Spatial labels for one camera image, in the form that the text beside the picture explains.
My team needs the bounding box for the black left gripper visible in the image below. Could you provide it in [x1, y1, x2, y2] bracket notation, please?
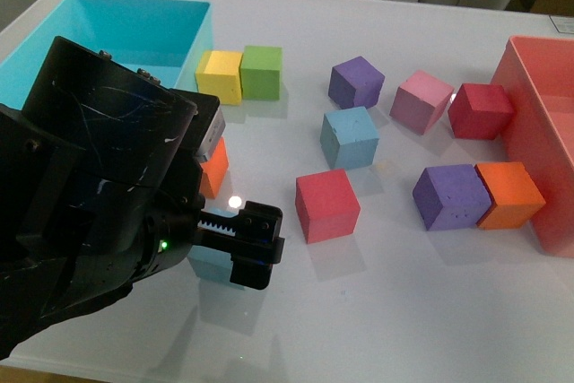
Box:
[66, 86, 284, 290]

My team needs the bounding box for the turquoise plastic bin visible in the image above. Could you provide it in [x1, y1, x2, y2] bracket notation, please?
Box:
[1, 0, 213, 109]

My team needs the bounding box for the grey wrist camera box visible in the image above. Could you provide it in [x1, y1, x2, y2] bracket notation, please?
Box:
[196, 108, 225, 162]

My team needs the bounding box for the pink plastic bin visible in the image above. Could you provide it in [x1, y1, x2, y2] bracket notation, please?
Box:
[491, 36, 573, 257]

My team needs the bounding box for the yellow foam cube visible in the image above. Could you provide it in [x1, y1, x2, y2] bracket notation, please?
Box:
[195, 50, 243, 106]

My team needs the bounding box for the purple foam cube far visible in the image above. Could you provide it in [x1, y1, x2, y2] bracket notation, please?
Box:
[327, 57, 385, 109]

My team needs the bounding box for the orange foam cube near bin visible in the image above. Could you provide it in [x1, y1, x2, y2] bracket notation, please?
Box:
[200, 137, 229, 199]

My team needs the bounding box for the pink foam cube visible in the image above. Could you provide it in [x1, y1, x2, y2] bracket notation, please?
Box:
[390, 70, 454, 135]

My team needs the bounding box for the red foam cube front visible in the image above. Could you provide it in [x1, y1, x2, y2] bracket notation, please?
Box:
[295, 169, 361, 244]

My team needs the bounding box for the purple foam cube near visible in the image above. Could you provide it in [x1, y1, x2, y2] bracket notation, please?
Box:
[412, 164, 491, 231]

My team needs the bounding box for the dark red foam cube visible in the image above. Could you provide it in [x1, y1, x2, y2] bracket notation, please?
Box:
[448, 83, 515, 140]

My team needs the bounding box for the green foam cube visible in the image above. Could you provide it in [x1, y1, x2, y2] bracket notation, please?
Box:
[239, 45, 283, 101]

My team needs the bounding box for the purple foam cube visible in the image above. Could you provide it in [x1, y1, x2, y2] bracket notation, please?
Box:
[327, 57, 385, 109]
[412, 164, 491, 231]

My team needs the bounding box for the orange cube near pink bin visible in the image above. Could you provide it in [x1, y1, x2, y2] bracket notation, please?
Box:
[475, 161, 546, 230]

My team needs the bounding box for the light blue cube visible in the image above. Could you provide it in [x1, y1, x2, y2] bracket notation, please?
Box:
[319, 106, 379, 170]
[187, 207, 247, 291]

